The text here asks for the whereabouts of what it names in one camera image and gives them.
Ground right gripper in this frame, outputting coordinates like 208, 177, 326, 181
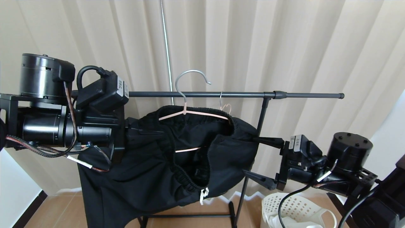
242, 136, 330, 191

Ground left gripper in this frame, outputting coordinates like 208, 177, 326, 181
17, 105, 127, 165

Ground pink clothes hanger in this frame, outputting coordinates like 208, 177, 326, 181
158, 70, 231, 153
219, 92, 232, 115

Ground black shorts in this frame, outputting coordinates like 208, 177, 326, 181
78, 105, 258, 228

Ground white laundry basket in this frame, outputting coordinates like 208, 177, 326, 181
260, 193, 338, 228

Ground black clothes rack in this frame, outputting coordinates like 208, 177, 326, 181
72, 91, 345, 228

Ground beige curtain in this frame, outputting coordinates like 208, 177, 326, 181
0, 0, 405, 203

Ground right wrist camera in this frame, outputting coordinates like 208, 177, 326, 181
286, 134, 324, 162

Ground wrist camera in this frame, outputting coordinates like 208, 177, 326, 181
76, 70, 129, 111
286, 134, 324, 162

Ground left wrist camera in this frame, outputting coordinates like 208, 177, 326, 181
76, 70, 129, 111

